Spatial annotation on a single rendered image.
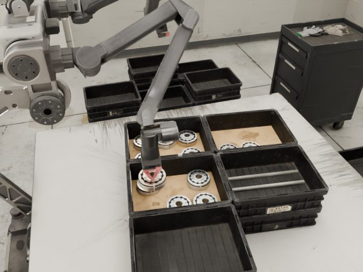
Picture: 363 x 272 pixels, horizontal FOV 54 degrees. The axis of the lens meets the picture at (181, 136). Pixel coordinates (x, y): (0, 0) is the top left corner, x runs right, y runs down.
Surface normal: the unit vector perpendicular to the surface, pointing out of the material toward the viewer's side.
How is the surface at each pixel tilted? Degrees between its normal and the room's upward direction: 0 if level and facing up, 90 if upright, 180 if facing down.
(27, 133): 0
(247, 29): 90
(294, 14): 90
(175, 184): 0
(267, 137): 0
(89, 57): 47
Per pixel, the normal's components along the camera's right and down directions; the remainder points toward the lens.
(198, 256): 0.00, -0.79
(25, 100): 0.28, 0.59
